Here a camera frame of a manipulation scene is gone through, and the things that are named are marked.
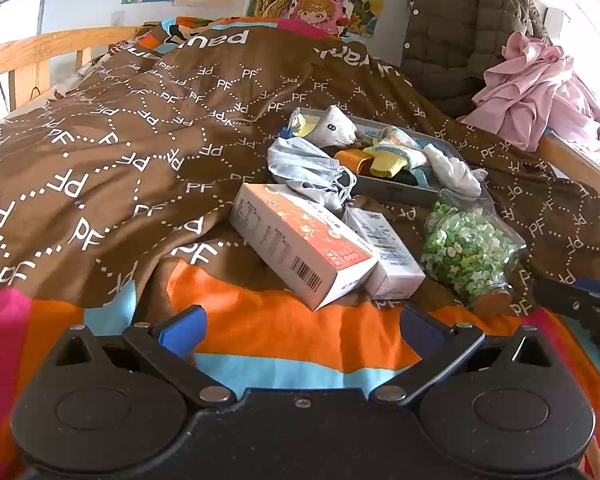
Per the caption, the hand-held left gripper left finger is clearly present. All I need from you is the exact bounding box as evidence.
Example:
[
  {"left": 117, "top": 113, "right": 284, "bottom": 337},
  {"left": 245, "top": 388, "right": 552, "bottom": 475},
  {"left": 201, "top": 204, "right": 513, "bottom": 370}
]
[{"left": 45, "top": 304, "right": 237, "bottom": 407}]

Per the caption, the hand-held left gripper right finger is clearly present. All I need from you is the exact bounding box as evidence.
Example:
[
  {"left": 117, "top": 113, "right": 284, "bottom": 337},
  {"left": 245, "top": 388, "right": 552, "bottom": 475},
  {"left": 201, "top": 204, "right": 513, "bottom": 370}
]
[{"left": 369, "top": 304, "right": 555, "bottom": 407}]

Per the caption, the grey tray with cartoon print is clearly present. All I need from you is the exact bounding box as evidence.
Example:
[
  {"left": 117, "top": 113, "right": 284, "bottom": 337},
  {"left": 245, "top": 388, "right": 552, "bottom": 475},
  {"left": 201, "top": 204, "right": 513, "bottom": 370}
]
[{"left": 286, "top": 106, "right": 483, "bottom": 207}]

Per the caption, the white gauze cloth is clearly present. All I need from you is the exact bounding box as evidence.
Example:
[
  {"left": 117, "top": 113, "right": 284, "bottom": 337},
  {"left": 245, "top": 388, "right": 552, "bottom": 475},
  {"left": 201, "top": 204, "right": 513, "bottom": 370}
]
[{"left": 422, "top": 142, "right": 489, "bottom": 199}]

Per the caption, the yellow sock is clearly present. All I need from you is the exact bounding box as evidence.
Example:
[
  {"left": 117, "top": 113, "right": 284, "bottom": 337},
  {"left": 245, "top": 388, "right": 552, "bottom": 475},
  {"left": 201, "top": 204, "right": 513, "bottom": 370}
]
[{"left": 369, "top": 154, "right": 407, "bottom": 179}]

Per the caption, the orange blue striped sock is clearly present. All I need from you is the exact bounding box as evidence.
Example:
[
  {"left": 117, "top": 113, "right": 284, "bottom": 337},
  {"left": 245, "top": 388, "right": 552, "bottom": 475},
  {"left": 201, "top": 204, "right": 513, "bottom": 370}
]
[{"left": 374, "top": 126, "right": 427, "bottom": 171}]

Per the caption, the light blue face mask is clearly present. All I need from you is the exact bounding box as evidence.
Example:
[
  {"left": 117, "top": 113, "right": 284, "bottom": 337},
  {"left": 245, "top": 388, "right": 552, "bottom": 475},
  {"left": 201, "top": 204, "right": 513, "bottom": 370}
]
[{"left": 267, "top": 136, "right": 359, "bottom": 212}]

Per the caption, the beige drawstring pouch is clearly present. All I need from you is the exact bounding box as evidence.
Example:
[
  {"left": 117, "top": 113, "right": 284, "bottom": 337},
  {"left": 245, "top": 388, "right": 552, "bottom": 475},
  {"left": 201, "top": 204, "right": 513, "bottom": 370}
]
[{"left": 314, "top": 105, "right": 359, "bottom": 149}]

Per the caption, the small white carton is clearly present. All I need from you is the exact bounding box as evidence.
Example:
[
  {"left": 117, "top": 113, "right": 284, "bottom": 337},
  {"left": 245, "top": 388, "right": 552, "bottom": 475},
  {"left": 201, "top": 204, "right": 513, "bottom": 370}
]
[{"left": 342, "top": 207, "right": 427, "bottom": 302}]

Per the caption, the bag of green candies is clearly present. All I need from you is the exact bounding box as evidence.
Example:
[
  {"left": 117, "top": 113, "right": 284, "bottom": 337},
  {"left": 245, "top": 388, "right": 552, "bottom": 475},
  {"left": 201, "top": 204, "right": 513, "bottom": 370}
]
[{"left": 421, "top": 188, "right": 528, "bottom": 318}]

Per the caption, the colourful striped bed sheet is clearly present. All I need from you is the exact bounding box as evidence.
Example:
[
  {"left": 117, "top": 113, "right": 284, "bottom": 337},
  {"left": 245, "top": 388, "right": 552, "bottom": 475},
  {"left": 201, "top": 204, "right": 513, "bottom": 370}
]
[{"left": 0, "top": 260, "right": 600, "bottom": 480}]

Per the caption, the orange and white carton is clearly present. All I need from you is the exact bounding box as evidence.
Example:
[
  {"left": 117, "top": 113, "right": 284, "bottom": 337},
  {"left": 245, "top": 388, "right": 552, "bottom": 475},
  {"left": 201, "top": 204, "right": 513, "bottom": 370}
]
[{"left": 229, "top": 182, "right": 381, "bottom": 312}]

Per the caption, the brown printed blanket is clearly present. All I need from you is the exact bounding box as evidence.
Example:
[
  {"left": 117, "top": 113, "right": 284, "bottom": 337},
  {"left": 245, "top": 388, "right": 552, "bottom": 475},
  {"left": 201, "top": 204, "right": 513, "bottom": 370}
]
[{"left": 0, "top": 16, "right": 600, "bottom": 322}]

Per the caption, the pink garment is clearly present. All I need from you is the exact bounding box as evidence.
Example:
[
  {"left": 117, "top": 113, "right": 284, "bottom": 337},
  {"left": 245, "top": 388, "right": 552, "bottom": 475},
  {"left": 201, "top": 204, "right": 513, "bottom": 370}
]
[{"left": 458, "top": 31, "right": 600, "bottom": 154}]

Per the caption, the olive quilted jacket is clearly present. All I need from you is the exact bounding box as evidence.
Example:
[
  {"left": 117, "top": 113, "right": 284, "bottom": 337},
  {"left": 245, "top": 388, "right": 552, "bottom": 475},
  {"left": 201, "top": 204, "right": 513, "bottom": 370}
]
[{"left": 400, "top": 0, "right": 549, "bottom": 119}]

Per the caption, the window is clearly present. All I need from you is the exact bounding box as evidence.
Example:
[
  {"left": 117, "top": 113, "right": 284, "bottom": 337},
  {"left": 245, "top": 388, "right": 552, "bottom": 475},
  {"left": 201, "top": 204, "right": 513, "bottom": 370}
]
[{"left": 0, "top": 0, "right": 50, "bottom": 117}]

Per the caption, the wooden bed frame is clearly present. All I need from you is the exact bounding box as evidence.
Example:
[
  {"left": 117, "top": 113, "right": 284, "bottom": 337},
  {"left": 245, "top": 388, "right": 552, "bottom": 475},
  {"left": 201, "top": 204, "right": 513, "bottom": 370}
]
[{"left": 0, "top": 25, "right": 600, "bottom": 197}]

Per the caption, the small pink cartoon wall poster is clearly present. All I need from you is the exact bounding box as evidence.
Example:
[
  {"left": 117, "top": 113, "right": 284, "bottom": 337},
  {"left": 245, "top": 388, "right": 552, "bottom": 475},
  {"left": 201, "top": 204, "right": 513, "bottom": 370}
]
[{"left": 289, "top": 0, "right": 354, "bottom": 37}]

